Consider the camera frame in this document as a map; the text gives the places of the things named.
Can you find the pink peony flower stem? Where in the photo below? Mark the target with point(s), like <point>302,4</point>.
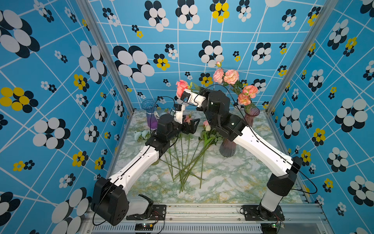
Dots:
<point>227,78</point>

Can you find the left controller circuit board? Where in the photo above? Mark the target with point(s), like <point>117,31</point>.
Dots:
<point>144,227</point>

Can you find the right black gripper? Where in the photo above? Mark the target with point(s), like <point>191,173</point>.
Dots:
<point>208,94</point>

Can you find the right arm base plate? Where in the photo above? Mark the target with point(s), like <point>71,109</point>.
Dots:
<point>258,213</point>

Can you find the aluminium front rail frame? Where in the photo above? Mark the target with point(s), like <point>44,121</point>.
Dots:
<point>303,218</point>

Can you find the right controller circuit board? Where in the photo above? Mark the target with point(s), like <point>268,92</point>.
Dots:
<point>268,228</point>

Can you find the front pink grey glass vase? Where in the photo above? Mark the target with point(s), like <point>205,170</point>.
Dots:
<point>227,148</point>

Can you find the right corner aluminium post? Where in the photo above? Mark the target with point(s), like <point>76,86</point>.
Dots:
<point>315,30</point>

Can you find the pink grey glass vase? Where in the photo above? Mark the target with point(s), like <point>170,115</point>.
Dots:
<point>250,114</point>
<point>227,148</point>

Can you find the corner aluminium post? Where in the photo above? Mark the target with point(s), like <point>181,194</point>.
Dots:
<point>96,33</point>
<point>315,30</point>

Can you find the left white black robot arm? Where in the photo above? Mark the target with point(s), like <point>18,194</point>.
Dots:
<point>110,200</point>

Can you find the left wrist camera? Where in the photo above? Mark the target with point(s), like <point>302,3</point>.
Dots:
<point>178,113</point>

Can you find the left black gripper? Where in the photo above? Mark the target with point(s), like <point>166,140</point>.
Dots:
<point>192,129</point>

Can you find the left corner aluminium post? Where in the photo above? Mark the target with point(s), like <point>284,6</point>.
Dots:
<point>96,33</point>

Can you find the single pink rose stem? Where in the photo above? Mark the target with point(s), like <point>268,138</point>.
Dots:
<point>183,85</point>

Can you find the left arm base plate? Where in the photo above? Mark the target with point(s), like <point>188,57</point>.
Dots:
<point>155,212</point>

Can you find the rear pink grey glass vase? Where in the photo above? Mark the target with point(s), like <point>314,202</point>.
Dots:
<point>250,114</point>

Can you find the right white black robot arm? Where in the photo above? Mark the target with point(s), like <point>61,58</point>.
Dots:
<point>283,167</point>

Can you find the controller circuit board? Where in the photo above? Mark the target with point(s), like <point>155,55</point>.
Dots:
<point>268,228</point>
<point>144,227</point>

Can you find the blue purple glass vase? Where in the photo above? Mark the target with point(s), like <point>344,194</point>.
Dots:
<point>149,106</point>

